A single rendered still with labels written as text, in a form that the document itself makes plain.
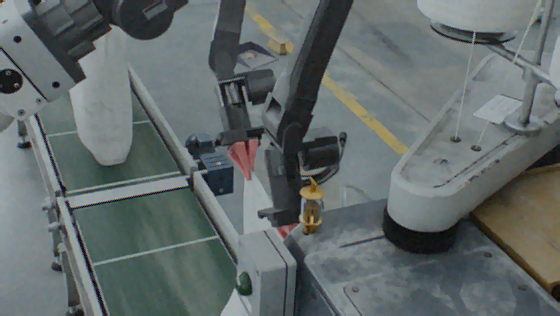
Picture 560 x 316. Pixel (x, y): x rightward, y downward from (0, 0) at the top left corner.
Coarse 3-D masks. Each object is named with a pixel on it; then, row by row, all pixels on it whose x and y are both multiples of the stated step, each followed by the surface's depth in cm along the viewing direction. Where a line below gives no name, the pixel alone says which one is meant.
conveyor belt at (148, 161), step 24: (48, 120) 314; (72, 120) 315; (144, 120) 319; (72, 144) 298; (144, 144) 302; (72, 168) 283; (96, 168) 284; (120, 168) 285; (144, 168) 286; (168, 168) 287; (72, 192) 270
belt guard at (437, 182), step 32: (480, 64) 123; (480, 96) 112; (512, 96) 113; (544, 96) 114; (448, 128) 103; (480, 128) 104; (544, 128) 105; (416, 160) 95; (448, 160) 95; (480, 160) 96; (512, 160) 100; (416, 192) 89; (448, 192) 89; (480, 192) 95; (416, 224) 90; (448, 224) 91
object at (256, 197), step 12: (252, 180) 155; (252, 192) 156; (264, 192) 149; (252, 204) 158; (264, 204) 149; (252, 216) 159; (252, 228) 160; (264, 228) 151; (240, 300) 158; (228, 312) 158; (240, 312) 155
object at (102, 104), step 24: (96, 48) 267; (120, 48) 270; (96, 72) 271; (120, 72) 275; (72, 96) 285; (96, 96) 275; (120, 96) 279; (96, 120) 280; (120, 120) 283; (96, 144) 284; (120, 144) 287
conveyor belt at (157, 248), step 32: (96, 224) 254; (128, 224) 255; (160, 224) 256; (192, 224) 257; (96, 256) 240; (128, 256) 241; (160, 256) 242; (192, 256) 243; (224, 256) 243; (96, 288) 240; (128, 288) 228; (160, 288) 229; (192, 288) 229; (224, 288) 230
